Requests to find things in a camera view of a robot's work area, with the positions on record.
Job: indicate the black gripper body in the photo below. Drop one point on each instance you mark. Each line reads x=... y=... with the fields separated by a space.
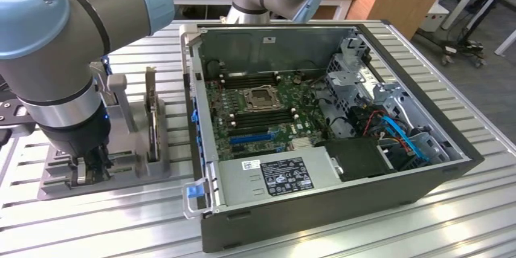
x=76 y=140

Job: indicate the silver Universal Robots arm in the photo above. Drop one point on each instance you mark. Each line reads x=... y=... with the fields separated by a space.
x=60 y=43

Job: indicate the grey plastic parts rack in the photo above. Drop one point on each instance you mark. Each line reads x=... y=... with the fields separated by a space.
x=120 y=176

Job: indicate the graphics card with black cooler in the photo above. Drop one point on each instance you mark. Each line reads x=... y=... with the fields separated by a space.
x=155 y=113

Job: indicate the blue case release latch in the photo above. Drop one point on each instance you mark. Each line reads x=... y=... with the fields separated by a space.
x=193 y=192

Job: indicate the grey power supply unit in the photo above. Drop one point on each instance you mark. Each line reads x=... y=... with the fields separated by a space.
x=241 y=185

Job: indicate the long black expansion slot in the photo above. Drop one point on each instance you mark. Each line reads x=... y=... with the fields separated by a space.
x=247 y=132

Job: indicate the blue expansion slot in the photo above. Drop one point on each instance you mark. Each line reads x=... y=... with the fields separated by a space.
x=249 y=139

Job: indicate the steel CPU socket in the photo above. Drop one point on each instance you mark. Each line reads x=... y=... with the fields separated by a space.
x=261 y=98

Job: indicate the silver chipset heatsink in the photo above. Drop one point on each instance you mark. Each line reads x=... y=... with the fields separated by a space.
x=303 y=143

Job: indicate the green motherboard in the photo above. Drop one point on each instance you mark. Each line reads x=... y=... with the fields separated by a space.
x=301 y=113

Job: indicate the black and silver PC case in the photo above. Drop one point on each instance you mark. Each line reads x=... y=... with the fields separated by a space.
x=323 y=218

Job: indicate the black plastic fan shroud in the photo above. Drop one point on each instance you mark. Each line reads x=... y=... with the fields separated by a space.
x=355 y=158

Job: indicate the grey metal disk bay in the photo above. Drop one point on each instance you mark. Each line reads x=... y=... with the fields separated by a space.
x=427 y=146
x=351 y=82

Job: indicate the white box with red dot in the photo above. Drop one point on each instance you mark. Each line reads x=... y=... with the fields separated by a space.
x=437 y=16

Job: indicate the black wheeled stand base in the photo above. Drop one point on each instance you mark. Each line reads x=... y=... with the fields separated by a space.
x=463 y=48

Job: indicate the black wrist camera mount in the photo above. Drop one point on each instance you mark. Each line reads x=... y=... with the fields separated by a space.
x=12 y=113

